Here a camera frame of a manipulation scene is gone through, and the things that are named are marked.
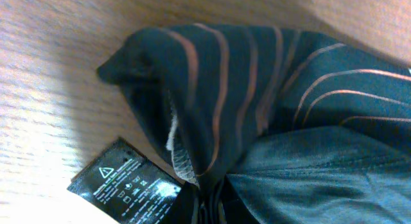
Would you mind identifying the black jersey with orange lines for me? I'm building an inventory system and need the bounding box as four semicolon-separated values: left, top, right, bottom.
69;24;410;223

